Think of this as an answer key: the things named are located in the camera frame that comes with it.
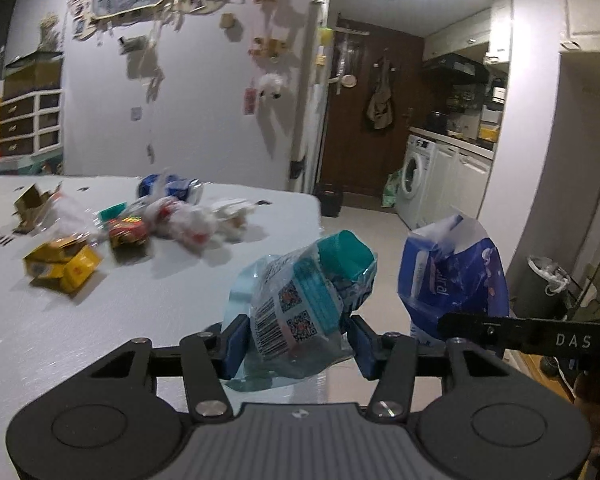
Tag yellow paper box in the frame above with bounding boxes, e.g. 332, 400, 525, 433
23, 237, 88, 281

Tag large cardboard box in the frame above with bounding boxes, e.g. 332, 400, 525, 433
3, 52, 64, 97

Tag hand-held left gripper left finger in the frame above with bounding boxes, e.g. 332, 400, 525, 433
87, 314, 251, 420

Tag brown wooden door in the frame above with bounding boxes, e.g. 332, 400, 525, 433
320, 19, 426, 197

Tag torn brown cardboard piece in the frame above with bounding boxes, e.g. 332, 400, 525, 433
14, 182, 64, 232

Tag white washing machine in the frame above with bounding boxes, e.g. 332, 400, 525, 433
397, 133, 437, 231

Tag white drawer cabinet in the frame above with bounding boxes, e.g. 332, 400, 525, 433
0, 87, 64, 157

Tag clear plastic bag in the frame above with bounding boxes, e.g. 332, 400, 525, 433
42, 192, 108, 247

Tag white plush toy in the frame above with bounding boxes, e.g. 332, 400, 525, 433
257, 72, 287, 100

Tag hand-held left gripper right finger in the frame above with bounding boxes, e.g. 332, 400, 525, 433
347, 313, 518, 421

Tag olive hanging bag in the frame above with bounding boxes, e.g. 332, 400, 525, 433
366, 59, 396, 131

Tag green plastic bag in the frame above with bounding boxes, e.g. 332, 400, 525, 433
381, 169, 404, 209

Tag white and red plastic bag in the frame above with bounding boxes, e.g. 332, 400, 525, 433
144, 196, 218, 256

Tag red and green wrapper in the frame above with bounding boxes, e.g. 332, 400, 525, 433
107, 216, 149, 249

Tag person's right hand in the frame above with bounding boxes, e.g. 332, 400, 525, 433
574, 371, 600, 461

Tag blue plastic bag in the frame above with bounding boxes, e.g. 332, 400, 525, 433
397, 213, 511, 348

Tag blue and white packet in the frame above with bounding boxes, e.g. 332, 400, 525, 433
139, 171, 204, 203

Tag white kitchen base cabinets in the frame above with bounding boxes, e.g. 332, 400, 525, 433
427, 141, 495, 222

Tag yellow wrapper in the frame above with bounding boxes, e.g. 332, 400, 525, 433
60, 246, 104, 294

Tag clear wrapper with teal label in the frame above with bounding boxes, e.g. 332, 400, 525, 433
221, 230, 379, 393

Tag small black bin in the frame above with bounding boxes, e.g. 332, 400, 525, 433
313, 183, 344, 219

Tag white upper cabinet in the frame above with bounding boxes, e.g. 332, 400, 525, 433
483, 0, 514, 65

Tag black range hood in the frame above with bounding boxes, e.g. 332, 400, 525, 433
422, 53, 491, 84

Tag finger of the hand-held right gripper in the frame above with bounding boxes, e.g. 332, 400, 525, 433
437, 311, 511, 357

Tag grey bin with white liner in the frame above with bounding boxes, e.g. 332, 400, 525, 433
509, 254, 574, 322

